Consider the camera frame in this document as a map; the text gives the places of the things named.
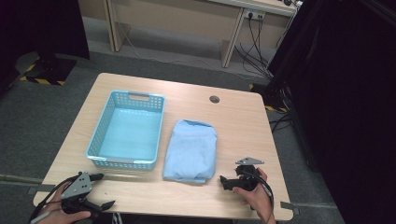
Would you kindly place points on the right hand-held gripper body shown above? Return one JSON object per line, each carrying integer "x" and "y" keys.
{"x": 247, "y": 179}

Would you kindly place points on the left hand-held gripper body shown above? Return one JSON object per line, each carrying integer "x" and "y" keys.
{"x": 76, "y": 186}

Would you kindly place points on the light blue cloth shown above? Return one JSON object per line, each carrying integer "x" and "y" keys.
{"x": 190, "y": 152}

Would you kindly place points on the light blue plastic basket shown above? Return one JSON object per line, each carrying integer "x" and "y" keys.
{"x": 130, "y": 130}

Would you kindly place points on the person's right hand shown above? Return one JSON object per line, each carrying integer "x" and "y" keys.
{"x": 260, "y": 199}

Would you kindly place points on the person's left hand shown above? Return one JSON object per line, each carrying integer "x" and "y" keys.
{"x": 54, "y": 214}

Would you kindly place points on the grey tape strip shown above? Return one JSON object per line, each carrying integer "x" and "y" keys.
{"x": 40, "y": 188}
{"x": 289, "y": 206}

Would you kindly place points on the grey table grommet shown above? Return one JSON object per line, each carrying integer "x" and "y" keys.
{"x": 214, "y": 99}

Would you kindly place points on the black stand base striped tape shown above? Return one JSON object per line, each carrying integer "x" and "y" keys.
{"x": 51, "y": 70}
{"x": 272, "y": 98}

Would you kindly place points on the black curtain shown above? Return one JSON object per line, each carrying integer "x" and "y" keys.
{"x": 342, "y": 93}
{"x": 37, "y": 28}

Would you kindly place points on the white power socket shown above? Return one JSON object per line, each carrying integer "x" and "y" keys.
{"x": 254, "y": 14}

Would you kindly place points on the beige wooden desk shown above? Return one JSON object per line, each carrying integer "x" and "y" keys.
{"x": 174, "y": 15}

